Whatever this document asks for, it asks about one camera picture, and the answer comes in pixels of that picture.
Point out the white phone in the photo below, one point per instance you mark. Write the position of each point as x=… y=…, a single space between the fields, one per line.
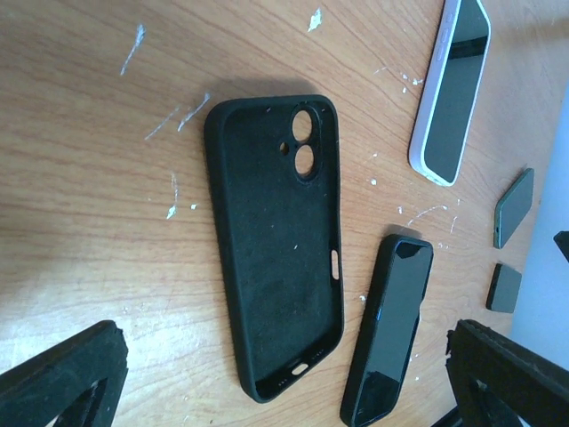
x=457 y=93

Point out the black case with ring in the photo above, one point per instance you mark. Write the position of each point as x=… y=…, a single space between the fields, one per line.
x=274 y=173

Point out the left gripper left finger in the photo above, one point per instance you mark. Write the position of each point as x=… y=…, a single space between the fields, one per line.
x=77 y=382

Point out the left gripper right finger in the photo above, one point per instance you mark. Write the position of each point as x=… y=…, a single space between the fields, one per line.
x=497 y=382

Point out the dark green phone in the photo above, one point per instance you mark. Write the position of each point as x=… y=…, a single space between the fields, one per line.
x=512 y=208

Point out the lavender phone case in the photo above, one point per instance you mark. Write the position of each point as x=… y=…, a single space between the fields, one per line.
x=431 y=86

